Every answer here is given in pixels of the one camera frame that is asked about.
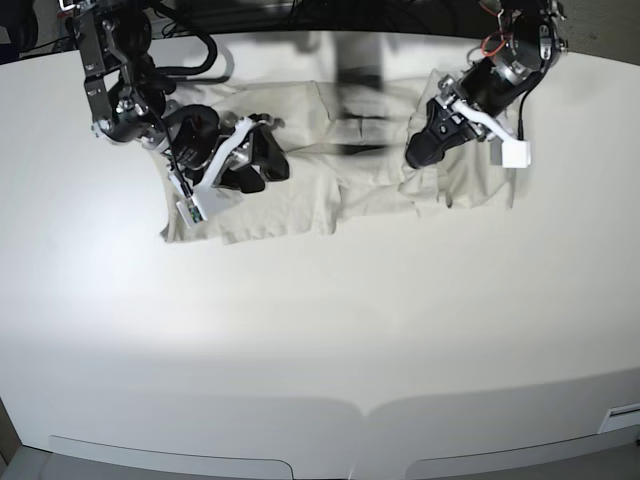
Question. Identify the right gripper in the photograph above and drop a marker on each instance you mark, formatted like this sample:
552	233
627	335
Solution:
249	153

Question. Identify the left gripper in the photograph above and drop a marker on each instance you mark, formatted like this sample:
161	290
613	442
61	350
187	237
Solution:
451	122

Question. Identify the white T-shirt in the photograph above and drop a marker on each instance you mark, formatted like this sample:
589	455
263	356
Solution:
345	145

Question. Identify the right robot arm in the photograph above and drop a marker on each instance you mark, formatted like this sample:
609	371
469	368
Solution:
128	96

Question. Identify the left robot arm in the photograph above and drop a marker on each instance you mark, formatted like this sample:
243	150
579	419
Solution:
515	60

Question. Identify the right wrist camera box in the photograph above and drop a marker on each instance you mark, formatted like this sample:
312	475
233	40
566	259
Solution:
198	208

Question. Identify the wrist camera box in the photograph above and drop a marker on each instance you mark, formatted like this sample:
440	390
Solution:
198	208
512	154

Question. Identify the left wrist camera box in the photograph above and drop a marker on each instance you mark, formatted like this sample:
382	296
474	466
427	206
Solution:
512	154

